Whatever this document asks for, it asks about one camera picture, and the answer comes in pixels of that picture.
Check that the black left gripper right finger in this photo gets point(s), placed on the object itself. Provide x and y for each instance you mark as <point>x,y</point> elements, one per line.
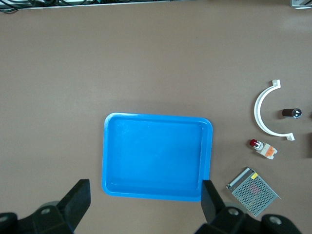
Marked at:
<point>210,202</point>

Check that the black cylindrical capacitor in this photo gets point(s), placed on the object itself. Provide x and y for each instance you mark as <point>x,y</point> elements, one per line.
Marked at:
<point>288,113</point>

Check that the red push button switch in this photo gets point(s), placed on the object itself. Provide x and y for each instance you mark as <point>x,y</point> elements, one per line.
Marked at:
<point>264,148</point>

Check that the metal mesh power supply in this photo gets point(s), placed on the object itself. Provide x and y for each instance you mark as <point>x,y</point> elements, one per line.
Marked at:
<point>254,193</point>

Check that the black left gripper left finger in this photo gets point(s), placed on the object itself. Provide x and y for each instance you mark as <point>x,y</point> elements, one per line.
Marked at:
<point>75,202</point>

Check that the blue plastic tray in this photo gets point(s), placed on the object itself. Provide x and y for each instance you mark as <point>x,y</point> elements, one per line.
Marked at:
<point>156,158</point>

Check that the grey metal mount bracket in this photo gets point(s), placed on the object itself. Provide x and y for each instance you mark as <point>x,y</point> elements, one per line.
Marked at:
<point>301,3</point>

